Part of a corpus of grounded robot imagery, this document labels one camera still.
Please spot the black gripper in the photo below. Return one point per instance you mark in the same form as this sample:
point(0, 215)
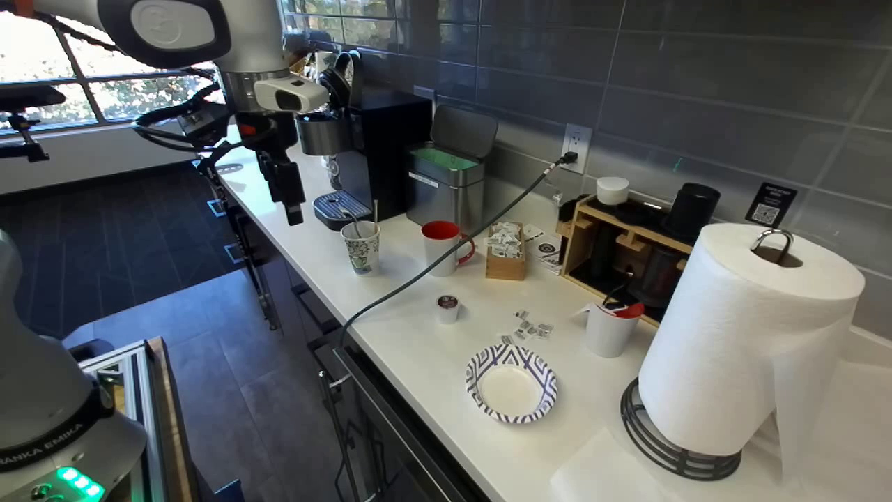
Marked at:
point(271, 138)

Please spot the white pepper sachet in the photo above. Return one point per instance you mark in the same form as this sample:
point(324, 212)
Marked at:
point(542, 331)
point(528, 331)
point(521, 315)

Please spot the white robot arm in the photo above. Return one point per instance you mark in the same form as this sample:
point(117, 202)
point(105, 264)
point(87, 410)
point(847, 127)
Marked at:
point(242, 41)

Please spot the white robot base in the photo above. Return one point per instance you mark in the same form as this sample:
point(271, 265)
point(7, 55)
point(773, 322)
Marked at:
point(59, 430)

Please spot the blue patterned paper plate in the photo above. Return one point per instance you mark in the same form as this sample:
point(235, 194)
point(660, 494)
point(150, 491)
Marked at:
point(510, 384)

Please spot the patterned paper cup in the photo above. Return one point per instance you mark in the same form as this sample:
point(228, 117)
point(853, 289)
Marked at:
point(361, 244)

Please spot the black Keurig coffee maker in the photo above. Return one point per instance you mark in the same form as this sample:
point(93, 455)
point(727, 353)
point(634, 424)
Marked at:
point(363, 138)

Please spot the stainless steel box appliance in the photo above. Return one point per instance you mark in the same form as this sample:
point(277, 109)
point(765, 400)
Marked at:
point(447, 176)

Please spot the white mug red interior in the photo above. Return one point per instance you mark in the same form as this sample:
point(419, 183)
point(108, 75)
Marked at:
point(447, 247)

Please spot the small round metal tin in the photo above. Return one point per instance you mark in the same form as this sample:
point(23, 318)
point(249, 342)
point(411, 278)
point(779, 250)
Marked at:
point(447, 307)

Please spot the white lid jar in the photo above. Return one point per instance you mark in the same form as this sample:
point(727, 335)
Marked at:
point(610, 190)

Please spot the wooden condiment organizer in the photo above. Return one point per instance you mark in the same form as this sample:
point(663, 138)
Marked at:
point(623, 251)

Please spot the white cup with utensils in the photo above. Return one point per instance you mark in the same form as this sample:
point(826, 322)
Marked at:
point(607, 331)

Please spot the black cylinder container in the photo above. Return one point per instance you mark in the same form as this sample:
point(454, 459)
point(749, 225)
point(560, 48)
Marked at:
point(692, 211)

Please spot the small framed QR sign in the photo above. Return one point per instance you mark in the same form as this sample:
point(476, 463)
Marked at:
point(770, 205)

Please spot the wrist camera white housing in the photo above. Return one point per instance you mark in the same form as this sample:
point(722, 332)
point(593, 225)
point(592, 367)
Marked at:
point(291, 96)

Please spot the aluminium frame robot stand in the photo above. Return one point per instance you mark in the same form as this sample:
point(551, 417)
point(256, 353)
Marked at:
point(142, 389)

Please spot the white wall outlet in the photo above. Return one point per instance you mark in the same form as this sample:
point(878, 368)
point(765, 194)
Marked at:
point(575, 144)

